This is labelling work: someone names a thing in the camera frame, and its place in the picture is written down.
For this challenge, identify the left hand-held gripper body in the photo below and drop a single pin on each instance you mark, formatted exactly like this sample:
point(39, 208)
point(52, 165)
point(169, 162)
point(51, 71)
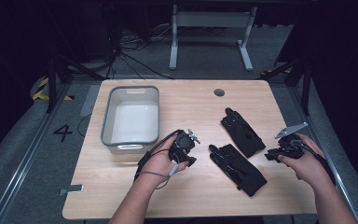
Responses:
point(183, 144)

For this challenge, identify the yellow black hazard tape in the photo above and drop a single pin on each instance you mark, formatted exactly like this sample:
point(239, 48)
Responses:
point(42, 90)

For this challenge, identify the grey tape piece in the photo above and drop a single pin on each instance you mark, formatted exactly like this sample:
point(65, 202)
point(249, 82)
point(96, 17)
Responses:
point(73, 188)

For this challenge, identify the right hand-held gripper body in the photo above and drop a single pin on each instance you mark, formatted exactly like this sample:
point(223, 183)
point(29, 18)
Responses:
point(290, 146)

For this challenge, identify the black metal stand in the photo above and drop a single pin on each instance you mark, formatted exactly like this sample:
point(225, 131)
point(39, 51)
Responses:
point(306, 87)

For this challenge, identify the white desk frame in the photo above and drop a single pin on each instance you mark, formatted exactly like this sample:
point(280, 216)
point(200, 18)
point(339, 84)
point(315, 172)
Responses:
point(211, 18)

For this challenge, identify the black tripod stand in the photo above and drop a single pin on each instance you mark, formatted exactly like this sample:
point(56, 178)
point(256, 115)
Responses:
point(52, 84)

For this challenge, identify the grey storage bin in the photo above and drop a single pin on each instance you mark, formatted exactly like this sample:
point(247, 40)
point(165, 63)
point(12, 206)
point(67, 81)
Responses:
point(135, 119)

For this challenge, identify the person's right hand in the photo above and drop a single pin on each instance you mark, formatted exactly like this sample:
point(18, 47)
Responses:
point(310, 168)

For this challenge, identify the metal floor rail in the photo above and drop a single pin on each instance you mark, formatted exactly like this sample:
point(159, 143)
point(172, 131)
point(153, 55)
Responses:
point(24, 165)
point(338, 183)

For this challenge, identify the grey table grommet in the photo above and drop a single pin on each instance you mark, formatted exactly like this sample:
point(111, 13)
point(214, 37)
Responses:
point(219, 92)

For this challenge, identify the black glove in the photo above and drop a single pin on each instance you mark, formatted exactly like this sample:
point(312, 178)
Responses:
point(244, 135)
point(237, 169)

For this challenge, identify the person's left hand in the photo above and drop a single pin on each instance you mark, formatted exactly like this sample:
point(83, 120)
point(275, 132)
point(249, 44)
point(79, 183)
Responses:
point(158, 166)

